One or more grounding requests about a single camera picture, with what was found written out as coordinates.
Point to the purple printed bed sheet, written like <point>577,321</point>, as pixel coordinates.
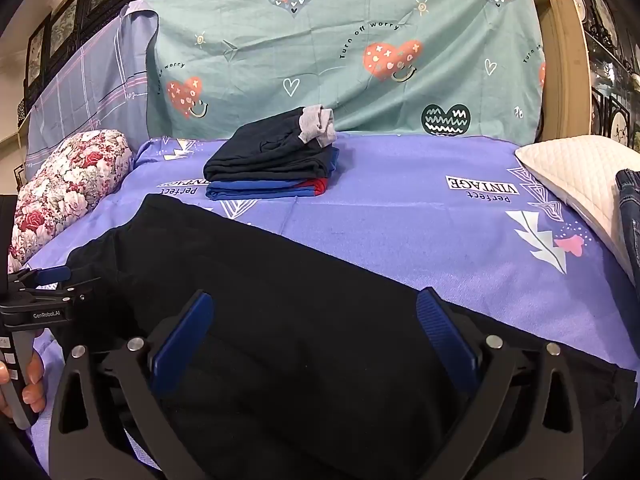
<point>400,220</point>

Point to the wooden bed frame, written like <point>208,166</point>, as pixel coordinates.
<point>565,60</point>

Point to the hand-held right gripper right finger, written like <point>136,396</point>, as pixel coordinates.
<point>445,342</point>

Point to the blue jeans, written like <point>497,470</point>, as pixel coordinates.
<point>631,210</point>

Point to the folded blue red garment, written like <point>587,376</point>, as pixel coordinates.
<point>260,191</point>

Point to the cream wall shelf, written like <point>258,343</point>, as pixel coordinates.
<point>10,160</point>

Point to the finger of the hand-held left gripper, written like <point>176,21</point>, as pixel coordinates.
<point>75,290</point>
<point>52,275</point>

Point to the black carved display cabinet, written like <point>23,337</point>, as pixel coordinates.
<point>610,60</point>

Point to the folded black pants grey waistband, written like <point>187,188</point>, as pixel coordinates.
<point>260,155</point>

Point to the white quilted pillow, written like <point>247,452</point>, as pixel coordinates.
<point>575,175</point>

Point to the person's left hand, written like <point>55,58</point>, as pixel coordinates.
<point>34,377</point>

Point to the teal heart print sheet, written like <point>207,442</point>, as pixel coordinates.
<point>325,35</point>

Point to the floral pillow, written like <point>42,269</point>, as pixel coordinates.
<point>65,185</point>

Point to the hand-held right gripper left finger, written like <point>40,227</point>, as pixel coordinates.
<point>181,342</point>

